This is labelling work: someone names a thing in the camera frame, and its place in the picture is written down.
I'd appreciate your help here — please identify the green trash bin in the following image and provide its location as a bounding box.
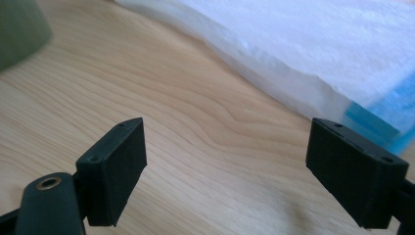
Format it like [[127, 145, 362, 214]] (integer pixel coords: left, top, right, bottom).
[[0, 0, 53, 71]]

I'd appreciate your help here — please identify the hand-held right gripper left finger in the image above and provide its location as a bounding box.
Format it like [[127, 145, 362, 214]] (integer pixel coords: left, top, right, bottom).
[[75, 117, 148, 227]]

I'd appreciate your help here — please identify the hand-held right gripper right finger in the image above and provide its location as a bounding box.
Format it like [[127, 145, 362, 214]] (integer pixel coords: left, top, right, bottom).
[[304, 117, 410, 229]]

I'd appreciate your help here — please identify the white and blue plastic bag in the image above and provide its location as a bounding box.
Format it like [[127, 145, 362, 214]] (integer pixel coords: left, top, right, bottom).
[[114, 0, 415, 156]]

